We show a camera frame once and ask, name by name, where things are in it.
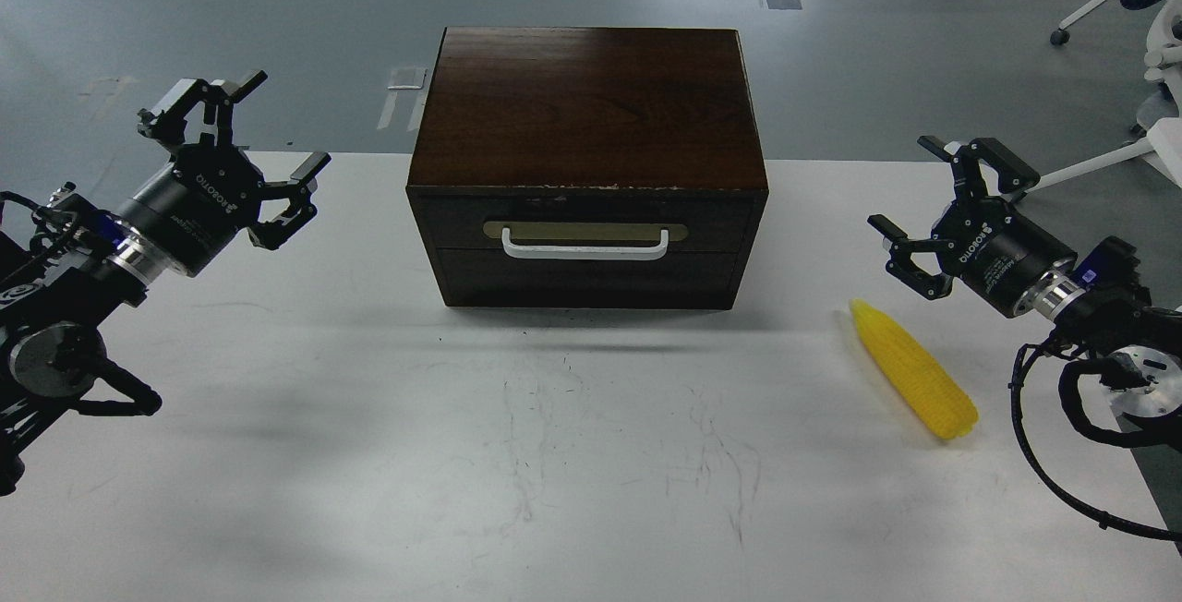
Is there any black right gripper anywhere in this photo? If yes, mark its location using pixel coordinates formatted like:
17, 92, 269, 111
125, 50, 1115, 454
868, 135, 1079, 319

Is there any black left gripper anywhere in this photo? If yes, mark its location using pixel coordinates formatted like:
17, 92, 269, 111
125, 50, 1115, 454
115, 69, 331, 277

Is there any yellow corn cob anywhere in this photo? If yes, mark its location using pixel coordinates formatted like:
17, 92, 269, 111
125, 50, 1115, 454
849, 299, 979, 439

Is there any wooden drawer with white handle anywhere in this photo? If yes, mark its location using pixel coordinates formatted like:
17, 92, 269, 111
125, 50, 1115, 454
413, 193, 753, 253

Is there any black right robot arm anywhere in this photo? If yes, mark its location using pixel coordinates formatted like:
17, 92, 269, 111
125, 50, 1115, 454
868, 135, 1178, 543

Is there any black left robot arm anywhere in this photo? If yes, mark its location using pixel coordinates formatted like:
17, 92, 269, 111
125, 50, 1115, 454
1, 69, 330, 494

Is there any dark wooden drawer cabinet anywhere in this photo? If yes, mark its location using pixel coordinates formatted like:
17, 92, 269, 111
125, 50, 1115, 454
405, 27, 769, 310

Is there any white office chair base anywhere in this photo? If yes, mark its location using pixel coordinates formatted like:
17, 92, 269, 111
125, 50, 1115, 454
994, 0, 1178, 190

